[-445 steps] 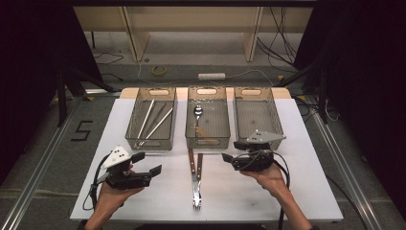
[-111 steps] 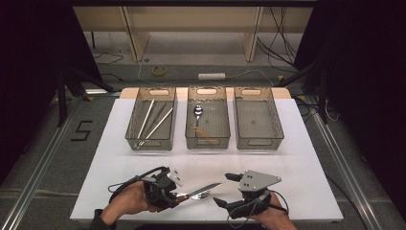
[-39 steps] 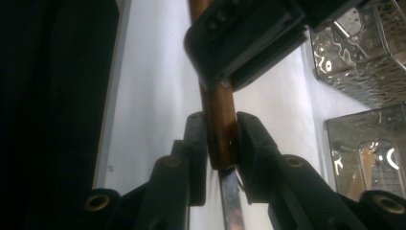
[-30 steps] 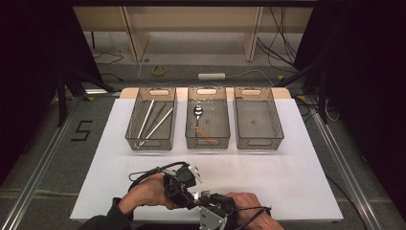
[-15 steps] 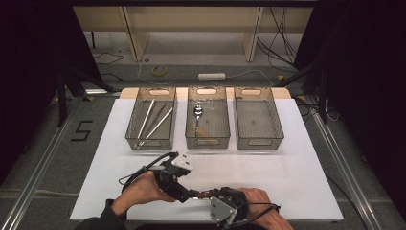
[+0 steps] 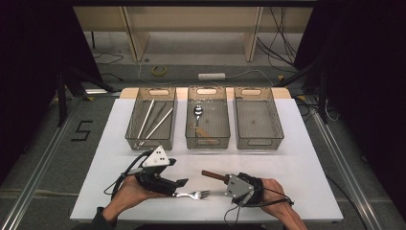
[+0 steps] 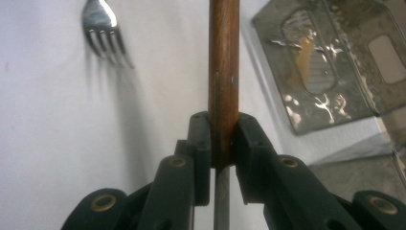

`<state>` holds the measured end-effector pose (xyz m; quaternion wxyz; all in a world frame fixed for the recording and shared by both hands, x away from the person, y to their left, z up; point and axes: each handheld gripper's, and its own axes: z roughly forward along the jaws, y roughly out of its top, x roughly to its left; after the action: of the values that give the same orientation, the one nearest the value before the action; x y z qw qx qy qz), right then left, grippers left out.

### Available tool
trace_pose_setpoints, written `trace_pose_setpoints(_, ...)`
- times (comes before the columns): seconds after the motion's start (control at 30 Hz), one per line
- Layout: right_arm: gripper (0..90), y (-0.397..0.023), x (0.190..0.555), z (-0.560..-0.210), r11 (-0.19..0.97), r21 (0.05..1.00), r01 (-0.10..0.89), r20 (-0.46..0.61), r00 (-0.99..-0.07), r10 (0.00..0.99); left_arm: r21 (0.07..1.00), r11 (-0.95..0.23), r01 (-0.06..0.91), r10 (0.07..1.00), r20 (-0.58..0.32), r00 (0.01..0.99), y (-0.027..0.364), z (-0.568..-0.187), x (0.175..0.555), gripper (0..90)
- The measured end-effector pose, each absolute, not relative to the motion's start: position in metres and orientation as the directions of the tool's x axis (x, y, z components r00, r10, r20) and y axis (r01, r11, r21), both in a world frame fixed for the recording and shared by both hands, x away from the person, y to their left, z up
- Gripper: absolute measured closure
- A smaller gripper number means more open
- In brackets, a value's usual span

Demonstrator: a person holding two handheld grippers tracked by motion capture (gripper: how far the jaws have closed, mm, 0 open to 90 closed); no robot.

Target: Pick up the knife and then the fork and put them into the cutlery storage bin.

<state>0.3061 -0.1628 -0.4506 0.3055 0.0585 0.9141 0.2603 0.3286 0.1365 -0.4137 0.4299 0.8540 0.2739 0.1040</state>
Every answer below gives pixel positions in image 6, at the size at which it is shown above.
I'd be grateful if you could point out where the bunch of black cables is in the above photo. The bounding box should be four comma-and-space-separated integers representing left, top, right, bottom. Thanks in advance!
257, 7, 300, 66

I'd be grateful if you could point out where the white chopstick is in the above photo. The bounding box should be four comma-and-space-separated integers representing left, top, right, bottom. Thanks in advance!
139, 107, 174, 146
137, 99, 156, 140

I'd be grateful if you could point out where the metal floor rail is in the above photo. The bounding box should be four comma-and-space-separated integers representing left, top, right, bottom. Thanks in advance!
0, 95, 80, 230
310, 111, 406, 230

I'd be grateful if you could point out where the person's left hand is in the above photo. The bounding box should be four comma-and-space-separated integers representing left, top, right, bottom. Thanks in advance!
109, 176, 175, 214

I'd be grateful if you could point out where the metal spoon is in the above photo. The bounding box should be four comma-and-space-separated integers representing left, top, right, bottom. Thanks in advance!
193, 104, 204, 129

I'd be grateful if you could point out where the beige wooden desk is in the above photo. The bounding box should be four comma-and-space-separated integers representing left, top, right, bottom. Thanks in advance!
72, 6, 315, 63

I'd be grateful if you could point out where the smoky clear plastic bin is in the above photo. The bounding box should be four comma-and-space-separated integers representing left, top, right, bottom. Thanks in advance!
233, 86, 285, 150
124, 86, 178, 151
185, 85, 232, 150

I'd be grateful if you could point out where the white power strip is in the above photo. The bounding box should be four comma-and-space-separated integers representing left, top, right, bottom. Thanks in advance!
197, 72, 227, 81

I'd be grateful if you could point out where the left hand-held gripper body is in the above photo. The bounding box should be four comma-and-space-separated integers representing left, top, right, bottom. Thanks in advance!
135, 145, 176, 196

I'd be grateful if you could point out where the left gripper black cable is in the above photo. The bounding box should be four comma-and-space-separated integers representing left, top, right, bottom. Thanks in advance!
103, 149, 154, 196

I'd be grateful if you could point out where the person's dark left sleeve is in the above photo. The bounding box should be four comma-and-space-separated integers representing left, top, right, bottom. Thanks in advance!
90, 206, 118, 230

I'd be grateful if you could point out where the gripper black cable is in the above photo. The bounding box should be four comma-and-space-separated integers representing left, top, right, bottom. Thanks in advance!
223, 186, 295, 226
103, 149, 154, 196

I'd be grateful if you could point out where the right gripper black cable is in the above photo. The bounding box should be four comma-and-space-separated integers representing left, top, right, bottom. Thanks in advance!
223, 186, 295, 226

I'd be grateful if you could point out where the clear spoon with beige handle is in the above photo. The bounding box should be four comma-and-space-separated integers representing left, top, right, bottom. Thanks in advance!
191, 123, 212, 138

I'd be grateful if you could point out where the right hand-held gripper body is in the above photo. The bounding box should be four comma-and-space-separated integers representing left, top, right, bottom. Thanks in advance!
224, 173, 265, 206

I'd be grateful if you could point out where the black metal stand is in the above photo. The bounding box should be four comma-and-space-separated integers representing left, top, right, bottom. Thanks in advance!
56, 65, 116, 127
277, 60, 329, 124

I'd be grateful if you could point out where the person's right hand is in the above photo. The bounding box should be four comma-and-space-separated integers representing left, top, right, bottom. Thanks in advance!
259, 177, 293, 219

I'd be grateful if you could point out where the thin black floor cable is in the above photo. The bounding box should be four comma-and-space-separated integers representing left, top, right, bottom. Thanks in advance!
93, 52, 124, 65

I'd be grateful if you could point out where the yellow tape roll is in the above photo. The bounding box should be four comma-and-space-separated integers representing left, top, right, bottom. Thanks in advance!
150, 64, 168, 77

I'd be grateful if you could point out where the dark curtain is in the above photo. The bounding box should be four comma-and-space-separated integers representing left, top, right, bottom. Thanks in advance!
293, 0, 406, 221
0, 0, 103, 186

